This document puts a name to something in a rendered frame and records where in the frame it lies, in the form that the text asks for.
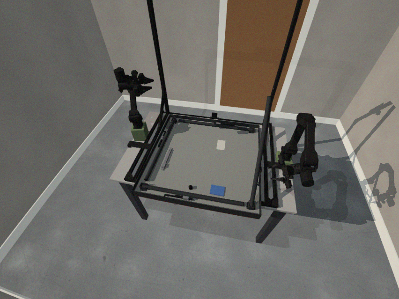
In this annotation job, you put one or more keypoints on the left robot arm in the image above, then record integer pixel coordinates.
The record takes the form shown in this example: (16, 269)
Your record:
(309, 156)

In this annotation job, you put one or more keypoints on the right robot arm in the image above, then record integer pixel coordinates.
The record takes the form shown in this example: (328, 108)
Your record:
(134, 116)

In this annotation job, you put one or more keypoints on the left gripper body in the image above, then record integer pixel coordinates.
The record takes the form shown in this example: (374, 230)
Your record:
(281, 161)

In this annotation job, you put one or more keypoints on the black table rim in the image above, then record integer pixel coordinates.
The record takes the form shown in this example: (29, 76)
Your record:
(192, 204)

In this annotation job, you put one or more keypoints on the blue flat rectangular block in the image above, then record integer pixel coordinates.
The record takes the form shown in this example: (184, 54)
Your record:
(217, 190)

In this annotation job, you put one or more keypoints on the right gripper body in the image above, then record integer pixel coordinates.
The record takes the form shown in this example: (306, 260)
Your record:
(135, 87)

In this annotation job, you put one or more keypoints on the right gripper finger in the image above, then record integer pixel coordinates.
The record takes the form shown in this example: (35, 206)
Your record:
(144, 89)
(147, 80)

